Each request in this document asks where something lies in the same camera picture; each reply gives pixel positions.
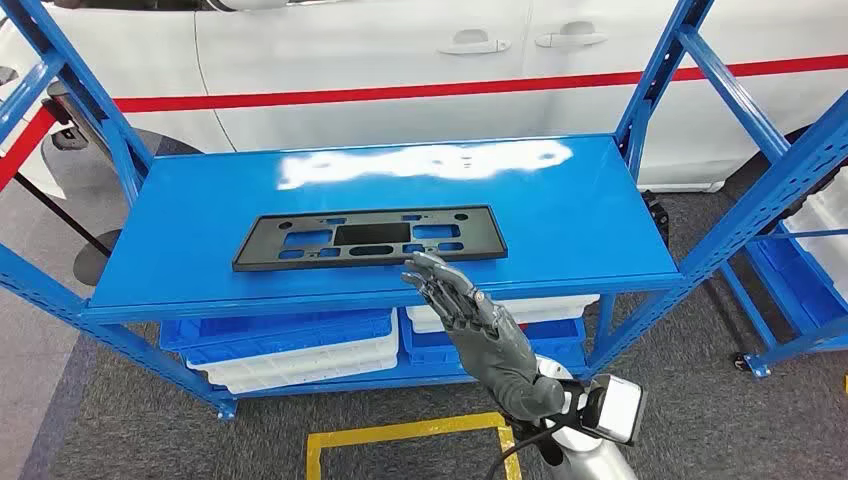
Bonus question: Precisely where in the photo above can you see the large blue metal rack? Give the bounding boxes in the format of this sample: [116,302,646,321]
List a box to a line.
[0,0,848,422]

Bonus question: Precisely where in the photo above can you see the blue wheeled metal rack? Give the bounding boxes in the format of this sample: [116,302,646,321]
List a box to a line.
[718,221,848,380]

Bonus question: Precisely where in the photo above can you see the grey barrier post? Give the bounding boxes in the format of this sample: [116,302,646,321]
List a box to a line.
[40,79,91,152]

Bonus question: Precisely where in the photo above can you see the red barrier belt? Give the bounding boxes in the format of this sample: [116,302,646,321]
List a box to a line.
[112,54,848,114]
[0,105,60,193]

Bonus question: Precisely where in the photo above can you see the black plastic plate frame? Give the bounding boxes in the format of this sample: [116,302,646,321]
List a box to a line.
[231,205,509,274]

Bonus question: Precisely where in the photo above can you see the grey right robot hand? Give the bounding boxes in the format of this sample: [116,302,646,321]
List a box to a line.
[400,250,568,423]

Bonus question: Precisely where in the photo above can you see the white car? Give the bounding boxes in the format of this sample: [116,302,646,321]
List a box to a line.
[0,0,848,200]

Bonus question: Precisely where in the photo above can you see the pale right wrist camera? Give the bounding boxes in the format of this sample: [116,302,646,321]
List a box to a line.
[582,374,647,446]

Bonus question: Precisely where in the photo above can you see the yellow floor tape square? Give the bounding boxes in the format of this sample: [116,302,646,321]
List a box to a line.
[305,411,525,480]

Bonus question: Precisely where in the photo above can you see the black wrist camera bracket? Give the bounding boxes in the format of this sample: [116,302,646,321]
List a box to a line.
[559,380,607,435]

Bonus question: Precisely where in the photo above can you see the black camera cable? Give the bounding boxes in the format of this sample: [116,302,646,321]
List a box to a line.
[486,423,564,480]

